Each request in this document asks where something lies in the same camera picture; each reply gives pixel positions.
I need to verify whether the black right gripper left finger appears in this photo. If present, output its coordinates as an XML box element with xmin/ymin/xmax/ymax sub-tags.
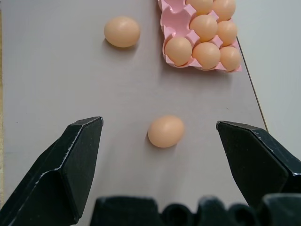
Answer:
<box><xmin>0</xmin><ymin>116</ymin><xmax>104</xmax><ymax>226</ymax></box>

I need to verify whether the tan egg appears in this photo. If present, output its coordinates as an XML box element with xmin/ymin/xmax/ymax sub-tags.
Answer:
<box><xmin>190</xmin><ymin>14</ymin><xmax>219</xmax><ymax>43</ymax></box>
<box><xmin>212</xmin><ymin>0</ymin><xmax>236</xmax><ymax>22</ymax></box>
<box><xmin>103</xmin><ymin>16</ymin><xmax>141</xmax><ymax>48</ymax></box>
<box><xmin>186</xmin><ymin>0</ymin><xmax>214</xmax><ymax>15</ymax></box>
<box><xmin>220</xmin><ymin>46</ymin><xmax>242</xmax><ymax>72</ymax></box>
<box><xmin>147</xmin><ymin>115</ymin><xmax>185</xmax><ymax>148</ymax></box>
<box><xmin>192</xmin><ymin>42</ymin><xmax>222</xmax><ymax>70</ymax></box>
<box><xmin>216</xmin><ymin>20</ymin><xmax>238</xmax><ymax>47</ymax></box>
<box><xmin>164</xmin><ymin>36</ymin><xmax>193</xmax><ymax>66</ymax></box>

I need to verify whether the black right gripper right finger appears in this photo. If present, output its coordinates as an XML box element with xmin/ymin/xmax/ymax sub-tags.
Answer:
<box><xmin>216</xmin><ymin>121</ymin><xmax>301</xmax><ymax>208</ymax></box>

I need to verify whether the pink egg tray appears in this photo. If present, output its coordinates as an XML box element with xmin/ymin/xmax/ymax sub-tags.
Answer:
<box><xmin>157</xmin><ymin>0</ymin><xmax>243</xmax><ymax>73</ymax></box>

